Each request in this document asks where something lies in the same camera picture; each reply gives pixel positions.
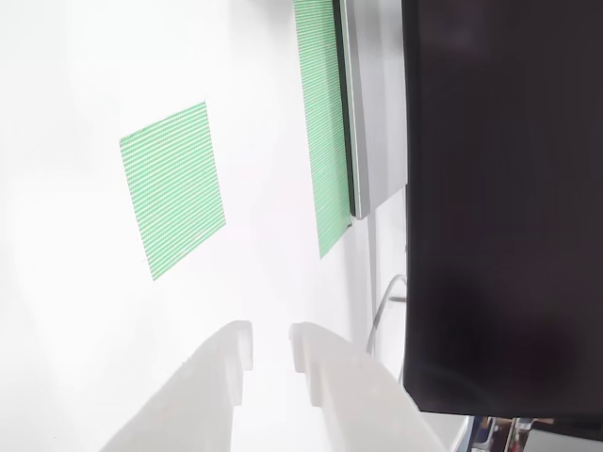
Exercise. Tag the green square paper marker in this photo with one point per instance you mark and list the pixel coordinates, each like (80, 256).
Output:
(172, 188)

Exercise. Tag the green paper sheet with arrows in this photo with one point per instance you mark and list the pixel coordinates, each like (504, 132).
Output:
(320, 117)

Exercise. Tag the silver flat device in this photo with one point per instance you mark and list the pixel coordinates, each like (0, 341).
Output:
(377, 117)

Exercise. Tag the large black panel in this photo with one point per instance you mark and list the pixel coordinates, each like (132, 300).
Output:
(504, 188)

